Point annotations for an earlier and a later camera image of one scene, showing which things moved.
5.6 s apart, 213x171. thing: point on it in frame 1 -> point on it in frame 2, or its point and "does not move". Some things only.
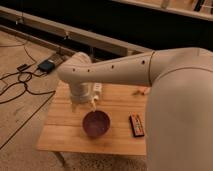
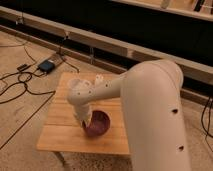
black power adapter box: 46,66 does not move
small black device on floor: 23,66 does not move
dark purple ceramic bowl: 96,123 does not move
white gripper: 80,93 -> 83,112
